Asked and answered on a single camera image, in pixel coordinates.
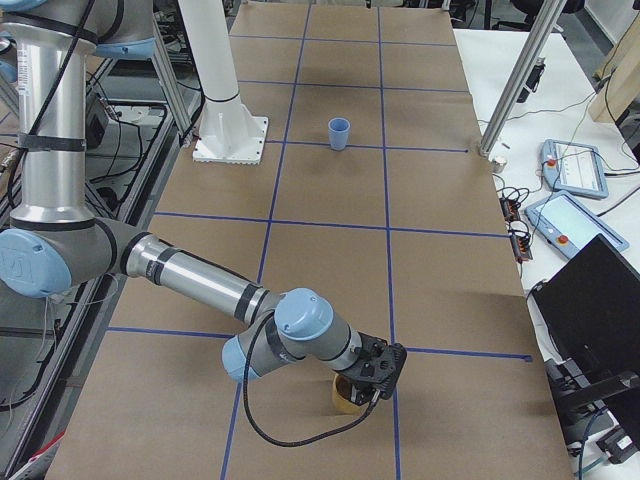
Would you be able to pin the far teach pendant tablet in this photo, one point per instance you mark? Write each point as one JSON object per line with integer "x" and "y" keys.
{"x": 573, "y": 167}

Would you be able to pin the black laptop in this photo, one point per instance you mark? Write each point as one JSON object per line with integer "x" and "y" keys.
{"x": 591, "y": 309}

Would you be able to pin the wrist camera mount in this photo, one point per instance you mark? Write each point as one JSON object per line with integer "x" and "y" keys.
{"x": 382, "y": 368}

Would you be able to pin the black orange connector block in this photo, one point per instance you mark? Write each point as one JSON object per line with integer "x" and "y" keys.
{"x": 518, "y": 231}

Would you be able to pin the small silver metal cylinder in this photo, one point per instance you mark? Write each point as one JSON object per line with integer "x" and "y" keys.
{"x": 498, "y": 164}

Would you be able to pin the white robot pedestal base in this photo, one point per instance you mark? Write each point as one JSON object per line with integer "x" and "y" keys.
{"x": 228, "y": 132}

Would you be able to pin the teach pendant tablet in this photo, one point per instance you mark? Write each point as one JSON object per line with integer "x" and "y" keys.
{"x": 568, "y": 225}
{"x": 573, "y": 167}

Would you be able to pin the near teach pendant tablet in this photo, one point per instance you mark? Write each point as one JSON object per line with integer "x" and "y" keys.
{"x": 568, "y": 225}

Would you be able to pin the black monitor stand base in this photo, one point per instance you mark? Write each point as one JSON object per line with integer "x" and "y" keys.
{"x": 576, "y": 399}

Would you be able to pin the black box with label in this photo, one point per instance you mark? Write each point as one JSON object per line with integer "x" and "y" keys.
{"x": 617, "y": 444}

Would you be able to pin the aluminium frame post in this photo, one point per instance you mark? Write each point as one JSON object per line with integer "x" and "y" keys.
{"x": 536, "y": 39}

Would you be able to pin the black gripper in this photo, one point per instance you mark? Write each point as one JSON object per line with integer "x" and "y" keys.
{"x": 356, "y": 392}

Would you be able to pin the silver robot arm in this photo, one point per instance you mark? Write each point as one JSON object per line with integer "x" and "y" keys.
{"x": 55, "y": 242}

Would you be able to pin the tan wooden cup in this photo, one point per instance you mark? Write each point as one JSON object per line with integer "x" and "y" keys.
{"x": 341, "y": 397}

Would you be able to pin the light blue plastic cup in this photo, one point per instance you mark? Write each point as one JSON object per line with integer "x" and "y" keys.
{"x": 338, "y": 133}

